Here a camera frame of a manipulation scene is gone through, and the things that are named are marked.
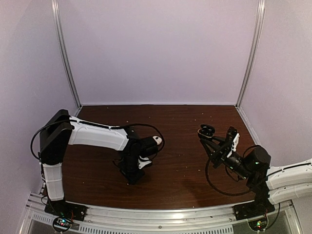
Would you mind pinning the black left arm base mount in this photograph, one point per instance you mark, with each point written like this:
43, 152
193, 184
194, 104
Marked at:
65, 213

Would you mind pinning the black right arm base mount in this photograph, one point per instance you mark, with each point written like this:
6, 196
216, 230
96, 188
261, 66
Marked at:
256, 212

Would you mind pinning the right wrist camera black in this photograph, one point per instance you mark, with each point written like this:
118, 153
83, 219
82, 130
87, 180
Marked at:
233, 136

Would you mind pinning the right aluminium frame post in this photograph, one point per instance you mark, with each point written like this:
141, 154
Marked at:
259, 20

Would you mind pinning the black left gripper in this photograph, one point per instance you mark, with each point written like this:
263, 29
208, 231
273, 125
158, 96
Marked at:
132, 179

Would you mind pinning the black earbud charging case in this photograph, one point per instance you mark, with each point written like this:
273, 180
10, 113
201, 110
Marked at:
206, 131

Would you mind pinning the aluminium frame post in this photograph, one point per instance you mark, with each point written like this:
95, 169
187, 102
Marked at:
259, 20
64, 54

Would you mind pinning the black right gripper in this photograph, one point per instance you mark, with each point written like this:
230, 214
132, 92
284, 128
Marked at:
220, 153

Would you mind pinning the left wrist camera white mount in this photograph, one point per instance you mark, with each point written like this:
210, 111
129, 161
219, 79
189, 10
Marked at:
143, 162

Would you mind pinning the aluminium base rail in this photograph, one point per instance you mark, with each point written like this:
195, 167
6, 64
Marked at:
105, 220

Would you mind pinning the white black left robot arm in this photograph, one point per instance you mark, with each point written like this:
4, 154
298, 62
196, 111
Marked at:
63, 130

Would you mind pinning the white earbud charging case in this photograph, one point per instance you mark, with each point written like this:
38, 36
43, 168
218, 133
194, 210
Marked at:
158, 140

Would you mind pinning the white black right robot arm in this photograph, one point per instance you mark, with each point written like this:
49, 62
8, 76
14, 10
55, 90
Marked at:
271, 185

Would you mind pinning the left aluminium frame post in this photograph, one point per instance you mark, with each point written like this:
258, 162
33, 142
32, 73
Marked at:
64, 54

